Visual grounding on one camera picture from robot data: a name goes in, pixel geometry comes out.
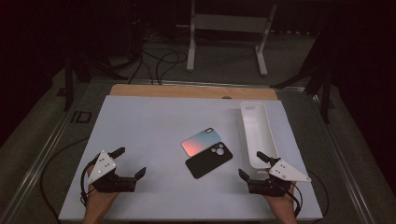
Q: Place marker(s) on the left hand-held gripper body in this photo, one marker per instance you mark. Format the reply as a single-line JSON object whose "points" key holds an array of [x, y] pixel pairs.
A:
{"points": [[101, 168]]}

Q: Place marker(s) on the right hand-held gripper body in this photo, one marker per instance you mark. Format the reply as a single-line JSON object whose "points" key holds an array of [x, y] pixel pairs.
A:
{"points": [[286, 172]]}

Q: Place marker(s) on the long white plastic tray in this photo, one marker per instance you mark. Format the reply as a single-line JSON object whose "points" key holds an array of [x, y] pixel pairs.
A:
{"points": [[257, 130]]}

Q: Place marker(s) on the black phone case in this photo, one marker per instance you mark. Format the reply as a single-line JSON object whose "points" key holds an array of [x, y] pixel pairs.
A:
{"points": [[205, 161]]}

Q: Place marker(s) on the pink and blue phone case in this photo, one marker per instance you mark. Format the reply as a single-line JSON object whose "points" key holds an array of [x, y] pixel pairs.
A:
{"points": [[199, 143]]}

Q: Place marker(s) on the person's right hand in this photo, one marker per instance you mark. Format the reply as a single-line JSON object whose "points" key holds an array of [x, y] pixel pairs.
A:
{"points": [[283, 205]]}

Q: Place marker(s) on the person's left hand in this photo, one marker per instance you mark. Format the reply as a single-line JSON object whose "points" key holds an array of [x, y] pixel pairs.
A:
{"points": [[99, 202]]}

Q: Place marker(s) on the light wooden board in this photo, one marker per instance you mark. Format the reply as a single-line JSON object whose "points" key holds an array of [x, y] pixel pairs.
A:
{"points": [[171, 91]]}

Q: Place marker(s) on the black stand with legs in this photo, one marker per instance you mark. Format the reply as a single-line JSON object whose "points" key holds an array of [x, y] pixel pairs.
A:
{"points": [[325, 93], [69, 87]]}

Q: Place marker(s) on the white metal stand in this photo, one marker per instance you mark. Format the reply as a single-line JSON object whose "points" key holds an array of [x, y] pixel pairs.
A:
{"points": [[230, 23]]}

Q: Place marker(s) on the metal floor rail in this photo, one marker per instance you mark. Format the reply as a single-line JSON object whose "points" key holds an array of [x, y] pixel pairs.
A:
{"points": [[37, 161], [345, 168], [193, 83]]}

